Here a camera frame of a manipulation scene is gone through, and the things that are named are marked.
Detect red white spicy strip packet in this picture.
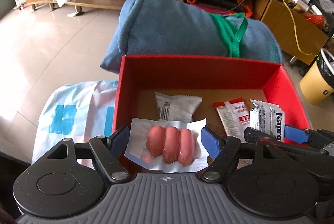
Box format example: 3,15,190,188
213,97,250,143

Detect vacuum packed sausages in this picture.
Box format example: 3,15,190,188
125,118,209,173

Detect white Kapro snack packet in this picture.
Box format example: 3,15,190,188
250,99,285,142

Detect grey white tall snack bag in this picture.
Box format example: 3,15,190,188
154,92,202,123

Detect blue white checkered tablecloth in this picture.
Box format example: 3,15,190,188
32,81,118,162

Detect yellow trash bin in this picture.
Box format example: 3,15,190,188
300,49,334,105

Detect red cardboard box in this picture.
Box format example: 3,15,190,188
113,55,311,136

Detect red plastic bag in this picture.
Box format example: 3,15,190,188
302,13,325,29

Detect blue rolled blanket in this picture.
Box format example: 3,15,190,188
100,0,282,74

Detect green strap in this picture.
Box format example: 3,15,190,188
209,12,249,59

